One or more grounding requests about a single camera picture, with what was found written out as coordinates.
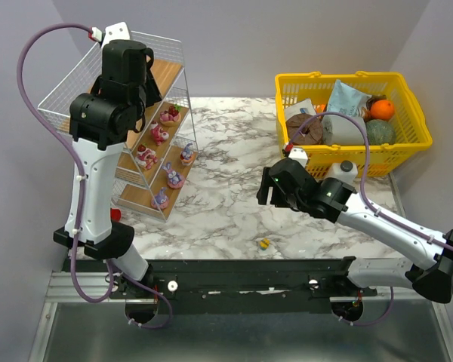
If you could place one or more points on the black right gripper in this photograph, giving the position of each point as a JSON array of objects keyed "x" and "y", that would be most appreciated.
[{"x": 269, "y": 188}]

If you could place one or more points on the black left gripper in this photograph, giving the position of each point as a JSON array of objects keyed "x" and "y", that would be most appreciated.
[{"x": 151, "y": 89}]

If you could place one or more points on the yellow minion toy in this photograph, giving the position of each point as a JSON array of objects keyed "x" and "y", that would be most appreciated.
[{"x": 264, "y": 244}]

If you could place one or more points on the pink strawberry donut toy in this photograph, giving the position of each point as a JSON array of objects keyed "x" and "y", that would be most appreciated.
[{"x": 171, "y": 116}]

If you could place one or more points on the pink strawberry figure toy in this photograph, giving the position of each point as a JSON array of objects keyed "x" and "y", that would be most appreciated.
[{"x": 158, "y": 133}]

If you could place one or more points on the purple figure orange donut toy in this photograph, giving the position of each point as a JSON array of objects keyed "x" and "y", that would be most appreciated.
[{"x": 187, "y": 155}]

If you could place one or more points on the red strawberry cake toy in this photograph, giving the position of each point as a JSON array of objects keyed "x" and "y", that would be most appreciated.
[{"x": 146, "y": 157}]

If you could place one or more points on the purple bunny pink donut toy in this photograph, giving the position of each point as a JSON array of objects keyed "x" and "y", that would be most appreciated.
[{"x": 160, "y": 201}]

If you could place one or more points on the yellow plastic basket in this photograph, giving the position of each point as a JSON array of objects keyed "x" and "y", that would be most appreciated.
[{"x": 408, "y": 121}]

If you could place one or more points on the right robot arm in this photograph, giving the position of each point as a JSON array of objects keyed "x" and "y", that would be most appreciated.
[{"x": 426, "y": 265}]

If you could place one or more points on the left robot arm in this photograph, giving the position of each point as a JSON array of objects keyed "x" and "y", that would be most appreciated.
[{"x": 100, "y": 121}]

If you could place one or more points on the brown chocolate donut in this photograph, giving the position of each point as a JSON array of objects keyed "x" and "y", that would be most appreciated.
[{"x": 310, "y": 135}]

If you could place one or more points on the white bottle grey cap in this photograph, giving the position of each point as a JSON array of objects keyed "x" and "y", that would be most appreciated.
[{"x": 345, "y": 171}]

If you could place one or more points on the white tissue packet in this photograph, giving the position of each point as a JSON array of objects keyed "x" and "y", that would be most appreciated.
[{"x": 297, "y": 108}]

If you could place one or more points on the white paper roll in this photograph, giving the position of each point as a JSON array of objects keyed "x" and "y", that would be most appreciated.
[{"x": 339, "y": 131}]

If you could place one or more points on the light blue snack bag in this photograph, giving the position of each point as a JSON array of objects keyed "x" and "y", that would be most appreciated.
[{"x": 347, "y": 100}]

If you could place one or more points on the green melon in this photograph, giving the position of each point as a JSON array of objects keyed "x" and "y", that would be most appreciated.
[{"x": 380, "y": 132}]

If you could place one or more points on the orange fruit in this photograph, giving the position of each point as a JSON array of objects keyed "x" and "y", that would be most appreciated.
[{"x": 383, "y": 110}]

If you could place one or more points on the red bell pepper toy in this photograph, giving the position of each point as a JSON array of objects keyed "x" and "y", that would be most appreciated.
[{"x": 115, "y": 214}]

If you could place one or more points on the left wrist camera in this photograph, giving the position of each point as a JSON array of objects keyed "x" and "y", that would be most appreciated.
[{"x": 117, "y": 31}]

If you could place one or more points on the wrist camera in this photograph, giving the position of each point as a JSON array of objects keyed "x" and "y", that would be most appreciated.
[
  {"x": 117, "y": 31},
  {"x": 296, "y": 154}
]

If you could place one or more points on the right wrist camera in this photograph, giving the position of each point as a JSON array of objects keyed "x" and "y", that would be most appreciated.
[{"x": 296, "y": 154}]

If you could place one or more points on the white wire wooden shelf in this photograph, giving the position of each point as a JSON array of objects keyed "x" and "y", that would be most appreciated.
[{"x": 135, "y": 186}]

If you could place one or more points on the black mounting rail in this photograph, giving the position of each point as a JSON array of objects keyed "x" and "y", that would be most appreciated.
[{"x": 316, "y": 286}]

